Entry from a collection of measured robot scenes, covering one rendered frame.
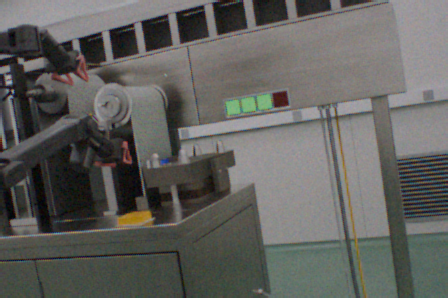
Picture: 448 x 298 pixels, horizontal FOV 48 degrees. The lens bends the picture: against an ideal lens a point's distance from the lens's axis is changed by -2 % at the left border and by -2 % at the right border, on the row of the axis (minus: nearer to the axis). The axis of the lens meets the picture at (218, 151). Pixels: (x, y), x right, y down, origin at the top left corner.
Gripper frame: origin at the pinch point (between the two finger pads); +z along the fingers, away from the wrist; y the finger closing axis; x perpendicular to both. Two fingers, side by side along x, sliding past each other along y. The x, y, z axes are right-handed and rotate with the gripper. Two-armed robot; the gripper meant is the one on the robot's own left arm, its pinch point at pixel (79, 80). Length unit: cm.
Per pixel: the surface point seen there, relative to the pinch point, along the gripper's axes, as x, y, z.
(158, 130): 4.8, 8.0, 35.4
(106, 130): -6.3, 0.2, 18.0
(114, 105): 0.6, 3.8, 14.4
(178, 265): -51, 30, 26
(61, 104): 5.6, -19.2, 13.4
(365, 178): 117, 46, 266
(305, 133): 150, 4, 239
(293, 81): 22, 55, 42
